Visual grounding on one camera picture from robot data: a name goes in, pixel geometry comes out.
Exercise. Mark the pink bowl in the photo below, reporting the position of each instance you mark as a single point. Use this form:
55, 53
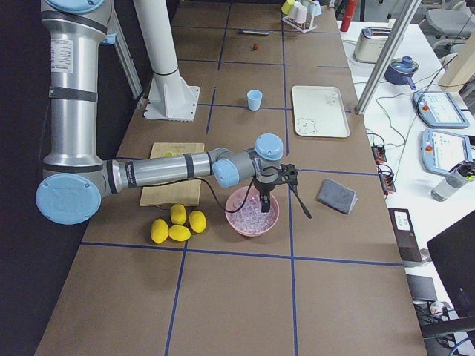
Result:
236, 201

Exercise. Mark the black box with label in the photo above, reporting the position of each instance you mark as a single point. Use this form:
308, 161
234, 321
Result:
405, 237

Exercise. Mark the light blue plastic cup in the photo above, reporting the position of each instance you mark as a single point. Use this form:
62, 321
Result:
254, 99

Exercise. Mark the blue teach pendant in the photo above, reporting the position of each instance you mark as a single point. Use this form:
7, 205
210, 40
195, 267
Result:
437, 109
442, 150

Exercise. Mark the aluminium frame post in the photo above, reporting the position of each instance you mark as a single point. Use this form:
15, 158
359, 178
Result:
387, 53

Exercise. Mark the pink plastic cup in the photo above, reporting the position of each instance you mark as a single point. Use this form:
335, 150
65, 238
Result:
298, 13

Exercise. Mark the white wire cup rack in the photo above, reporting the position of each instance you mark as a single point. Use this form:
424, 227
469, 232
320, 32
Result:
304, 27

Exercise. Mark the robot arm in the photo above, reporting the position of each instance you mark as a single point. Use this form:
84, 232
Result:
75, 179

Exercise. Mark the steel muddler with black tip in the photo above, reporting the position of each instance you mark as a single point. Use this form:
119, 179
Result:
252, 32

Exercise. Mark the white toaster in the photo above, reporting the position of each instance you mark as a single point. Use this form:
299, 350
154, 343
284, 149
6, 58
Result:
370, 44

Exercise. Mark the yellow lemon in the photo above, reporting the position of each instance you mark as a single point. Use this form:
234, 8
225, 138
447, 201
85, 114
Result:
159, 231
178, 214
179, 233
197, 221

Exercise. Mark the lemon slices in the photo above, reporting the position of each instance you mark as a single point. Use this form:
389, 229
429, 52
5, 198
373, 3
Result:
171, 154

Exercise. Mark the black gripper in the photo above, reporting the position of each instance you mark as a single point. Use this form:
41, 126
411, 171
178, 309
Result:
266, 185

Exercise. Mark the clear ice cubes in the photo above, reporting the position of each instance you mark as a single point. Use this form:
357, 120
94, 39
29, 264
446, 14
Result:
250, 219

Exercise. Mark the blue pot with lid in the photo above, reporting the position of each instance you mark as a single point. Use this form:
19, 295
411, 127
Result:
401, 70

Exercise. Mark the grey folded cloth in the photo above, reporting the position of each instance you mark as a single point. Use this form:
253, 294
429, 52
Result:
337, 196

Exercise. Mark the white bear serving tray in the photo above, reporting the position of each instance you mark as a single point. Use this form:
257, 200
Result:
319, 112

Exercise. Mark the yellow-green plastic cup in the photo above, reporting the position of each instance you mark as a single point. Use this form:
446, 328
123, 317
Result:
287, 6

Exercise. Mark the black monitor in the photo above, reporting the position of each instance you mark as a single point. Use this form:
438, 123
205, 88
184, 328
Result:
452, 253

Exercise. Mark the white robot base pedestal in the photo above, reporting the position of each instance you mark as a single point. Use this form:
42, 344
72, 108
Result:
170, 97

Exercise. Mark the clear water bottle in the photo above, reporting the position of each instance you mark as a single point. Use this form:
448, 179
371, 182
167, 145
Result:
459, 176

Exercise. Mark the bamboo cutting board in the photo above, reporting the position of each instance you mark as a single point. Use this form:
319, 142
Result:
185, 193

